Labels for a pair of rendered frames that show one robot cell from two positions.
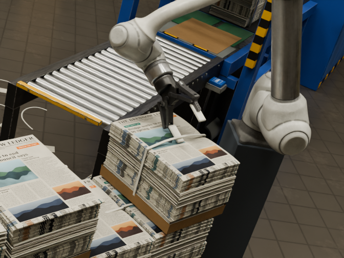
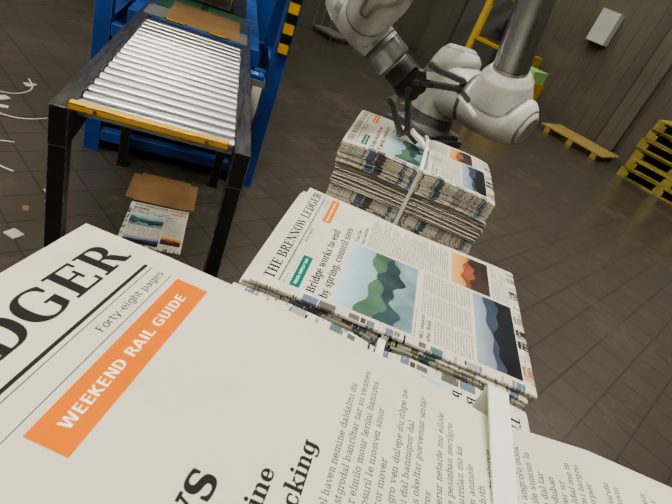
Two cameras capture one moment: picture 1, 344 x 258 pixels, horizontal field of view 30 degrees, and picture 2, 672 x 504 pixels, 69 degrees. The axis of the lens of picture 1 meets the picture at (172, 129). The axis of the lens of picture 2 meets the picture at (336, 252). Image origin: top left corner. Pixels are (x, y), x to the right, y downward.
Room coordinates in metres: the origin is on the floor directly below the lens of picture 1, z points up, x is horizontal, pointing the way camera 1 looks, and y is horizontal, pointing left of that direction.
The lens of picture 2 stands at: (1.08, 0.81, 1.42)
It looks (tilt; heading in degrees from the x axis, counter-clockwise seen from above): 31 degrees down; 321
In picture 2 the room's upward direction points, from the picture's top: 23 degrees clockwise
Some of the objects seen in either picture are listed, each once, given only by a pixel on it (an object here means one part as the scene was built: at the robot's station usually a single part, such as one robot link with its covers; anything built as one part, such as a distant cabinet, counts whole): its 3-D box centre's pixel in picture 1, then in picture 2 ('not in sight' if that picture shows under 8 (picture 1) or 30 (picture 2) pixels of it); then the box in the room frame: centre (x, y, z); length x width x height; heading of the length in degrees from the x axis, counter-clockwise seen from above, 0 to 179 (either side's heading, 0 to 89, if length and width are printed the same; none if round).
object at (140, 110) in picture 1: (171, 98); (241, 99); (3.00, 0.05, 0.74); 1.34 x 0.05 x 0.12; 162
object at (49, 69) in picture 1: (89, 60); (111, 60); (3.16, 0.53, 0.74); 1.34 x 0.05 x 0.12; 162
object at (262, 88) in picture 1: (270, 101); (449, 81); (2.32, -0.33, 1.17); 0.18 x 0.16 x 0.22; 18
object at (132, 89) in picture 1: (112, 82); (174, 87); (2.90, 0.35, 0.77); 0.47 x 0.05 x 0.05; 72
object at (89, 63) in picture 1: (119, 79); (177, 81); (2.96, 0.33, 0.77); 0.47 x 0.05 x 0.05; 72
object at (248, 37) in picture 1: (203, 37); (200, 24); (4.05, -0.02, 0.75); 0.70 x 0.65 x 0.10; 162
